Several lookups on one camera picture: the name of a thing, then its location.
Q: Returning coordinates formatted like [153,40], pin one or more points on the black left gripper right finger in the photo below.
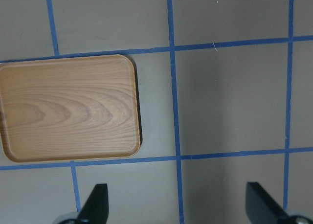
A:
[261,208]

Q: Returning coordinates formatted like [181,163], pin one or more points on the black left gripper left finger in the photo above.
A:
[95,209]

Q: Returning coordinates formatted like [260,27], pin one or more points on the wooden tray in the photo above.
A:
[69,108]

